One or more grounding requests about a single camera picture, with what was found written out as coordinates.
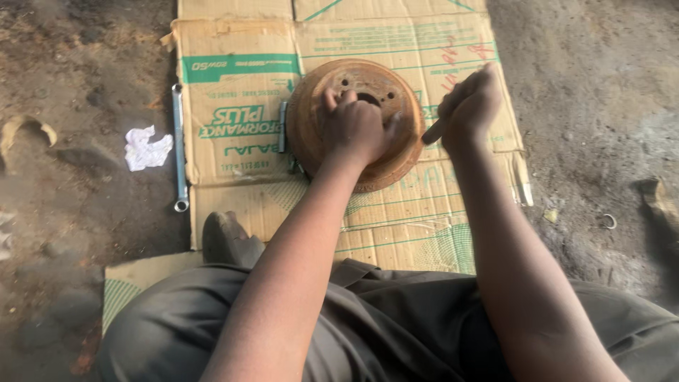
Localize long silver box wrench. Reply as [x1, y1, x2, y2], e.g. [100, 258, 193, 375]
[171, 83, 191, 213]

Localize crumpled white paper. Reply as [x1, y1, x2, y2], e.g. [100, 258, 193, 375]
[123, 125, 175, 173]

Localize person's dark worn shoe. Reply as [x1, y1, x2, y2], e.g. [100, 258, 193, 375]
[202, 210, 266, 269]

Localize person's grey trousers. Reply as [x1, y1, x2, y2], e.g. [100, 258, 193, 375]
[95, 258, 679, 382]

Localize brown scrap lump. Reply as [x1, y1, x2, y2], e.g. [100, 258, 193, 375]
[636, 178, 679, 234]

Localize curved tan scrap piece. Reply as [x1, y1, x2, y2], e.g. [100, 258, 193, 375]
[0, 115, 58, 160]

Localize person's left hand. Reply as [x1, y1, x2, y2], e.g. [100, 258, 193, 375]
[320, 87, 403, 166]

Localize printed flattened cardboard sheet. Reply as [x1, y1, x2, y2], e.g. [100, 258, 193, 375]
[160, 0, 534, 277]

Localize rusty brake drum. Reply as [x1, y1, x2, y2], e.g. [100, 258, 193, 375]
[286, 58, 427, 194]

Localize person's right hand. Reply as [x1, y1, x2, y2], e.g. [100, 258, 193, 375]
[436, 63, 504, 158]

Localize dark tool handle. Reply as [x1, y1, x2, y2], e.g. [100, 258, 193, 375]
[420, 118, 448, 146]

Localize short silver socket bar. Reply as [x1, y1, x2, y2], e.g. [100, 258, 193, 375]
[277, 101, 289, 155]

